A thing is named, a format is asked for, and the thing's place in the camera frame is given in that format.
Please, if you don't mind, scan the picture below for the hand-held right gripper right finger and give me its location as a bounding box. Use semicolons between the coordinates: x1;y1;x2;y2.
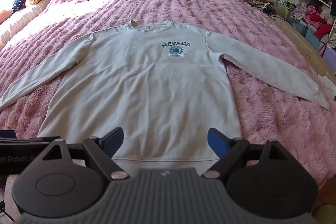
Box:
202;127;292;180

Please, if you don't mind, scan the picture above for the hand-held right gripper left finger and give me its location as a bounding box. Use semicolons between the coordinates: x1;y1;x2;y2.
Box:
39;127;131;182

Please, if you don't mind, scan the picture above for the white printed sweatshirt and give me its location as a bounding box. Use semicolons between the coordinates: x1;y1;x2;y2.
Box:
0;20;330;163

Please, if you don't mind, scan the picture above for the pile of clothes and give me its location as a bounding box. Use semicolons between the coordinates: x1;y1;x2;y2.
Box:
291;0;336;44

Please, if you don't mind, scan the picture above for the pink fluffy blanket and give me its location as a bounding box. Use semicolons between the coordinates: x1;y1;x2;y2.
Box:
0;0;336;215

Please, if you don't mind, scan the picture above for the small white cloth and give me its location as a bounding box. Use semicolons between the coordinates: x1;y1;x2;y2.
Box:
317;74;336;100

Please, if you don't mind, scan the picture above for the white pillow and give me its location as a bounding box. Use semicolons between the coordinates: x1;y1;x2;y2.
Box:
0;0;57;49

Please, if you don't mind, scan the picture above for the orange cushion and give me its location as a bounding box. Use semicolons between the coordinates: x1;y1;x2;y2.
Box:
0;9;13;24

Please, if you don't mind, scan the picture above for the blue storage bin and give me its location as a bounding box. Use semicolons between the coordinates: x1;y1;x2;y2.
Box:
290;18;322;49

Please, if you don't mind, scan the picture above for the light green container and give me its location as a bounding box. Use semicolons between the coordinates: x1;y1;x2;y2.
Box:
279;0;293;21

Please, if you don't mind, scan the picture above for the red garment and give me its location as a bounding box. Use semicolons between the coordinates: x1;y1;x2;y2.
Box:
314;23;333;40

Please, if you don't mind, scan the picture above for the wooden bed frame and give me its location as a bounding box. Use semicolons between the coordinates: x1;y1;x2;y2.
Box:
273;14;336;78

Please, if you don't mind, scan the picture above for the black cable bundle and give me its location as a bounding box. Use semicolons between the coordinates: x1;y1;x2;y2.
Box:
252;2;277;15

